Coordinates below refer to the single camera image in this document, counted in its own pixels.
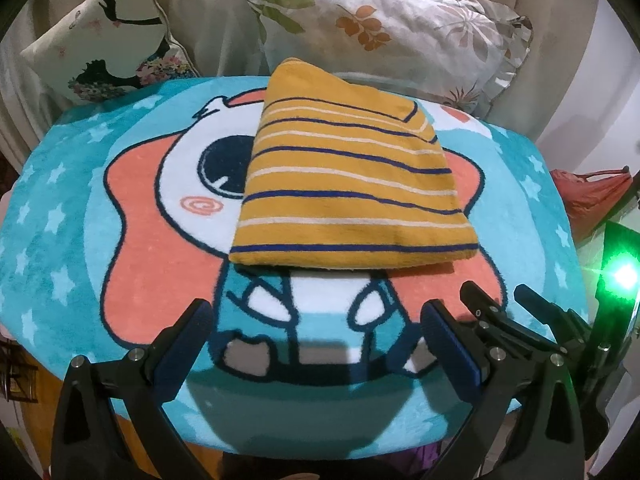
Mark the floral leaf print pillow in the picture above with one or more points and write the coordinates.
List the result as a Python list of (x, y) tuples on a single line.
[(400, 20)]

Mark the yellow striped knit sweater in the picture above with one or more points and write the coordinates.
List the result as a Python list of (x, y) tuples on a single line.
[(350, 180)]

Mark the dancer figure print pillow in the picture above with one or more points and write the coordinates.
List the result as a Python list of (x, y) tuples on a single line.
[(110, 25)]

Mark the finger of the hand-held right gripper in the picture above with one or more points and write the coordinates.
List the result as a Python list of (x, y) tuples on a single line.
[(550, 310), (487, 317)]

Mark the beige sofa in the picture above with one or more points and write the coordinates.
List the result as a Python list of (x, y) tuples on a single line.
[(215, 20)]

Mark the red plastic bag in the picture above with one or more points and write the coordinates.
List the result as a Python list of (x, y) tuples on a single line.
[(585, 195)]

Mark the blue cartoon print mat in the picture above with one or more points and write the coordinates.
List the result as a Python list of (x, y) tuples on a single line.
[(100, 220)]

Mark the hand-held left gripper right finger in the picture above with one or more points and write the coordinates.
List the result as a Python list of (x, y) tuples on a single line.
[(452, 350)]

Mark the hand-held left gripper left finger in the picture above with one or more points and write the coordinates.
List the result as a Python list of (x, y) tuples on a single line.
[(182, 355)]

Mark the purple cloth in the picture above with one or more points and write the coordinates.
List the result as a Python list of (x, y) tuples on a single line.
[(425, 457)]

